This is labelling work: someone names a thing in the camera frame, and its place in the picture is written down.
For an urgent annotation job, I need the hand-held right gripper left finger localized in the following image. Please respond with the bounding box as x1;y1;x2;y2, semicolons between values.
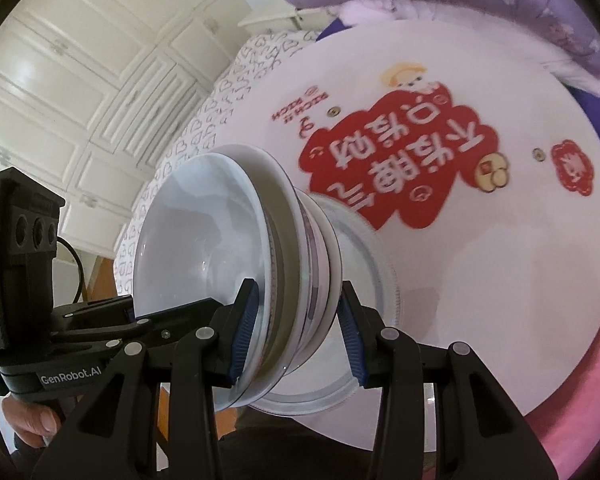
30;277;261;480

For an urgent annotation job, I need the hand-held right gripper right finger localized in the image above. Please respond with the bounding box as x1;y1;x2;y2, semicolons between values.
339;280;566;480

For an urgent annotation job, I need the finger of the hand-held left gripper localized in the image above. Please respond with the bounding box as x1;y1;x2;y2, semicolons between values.
50;296;137;333
55;297;236;352

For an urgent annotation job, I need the white plate grey rim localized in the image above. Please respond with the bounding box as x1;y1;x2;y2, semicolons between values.
252;200;393;408
252;202;396;413
254;205;397;417

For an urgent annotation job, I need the white bowl grey band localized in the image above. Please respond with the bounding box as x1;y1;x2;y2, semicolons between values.
280;190;343;376
215;144;298;408
134;154;273;403

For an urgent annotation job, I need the person's left hand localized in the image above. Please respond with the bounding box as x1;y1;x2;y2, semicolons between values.
7;392;66;448

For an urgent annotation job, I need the round pink folding table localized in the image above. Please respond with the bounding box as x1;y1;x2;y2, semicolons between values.
207;20;600;448

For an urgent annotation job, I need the cream panelled wardrobe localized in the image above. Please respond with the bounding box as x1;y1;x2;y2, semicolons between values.
0;0;261;281

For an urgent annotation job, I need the cream nightstand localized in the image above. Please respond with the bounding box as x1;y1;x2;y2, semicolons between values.
237;7;331;36

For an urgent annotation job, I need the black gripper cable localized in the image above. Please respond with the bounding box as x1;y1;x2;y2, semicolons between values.
55;236;88;308

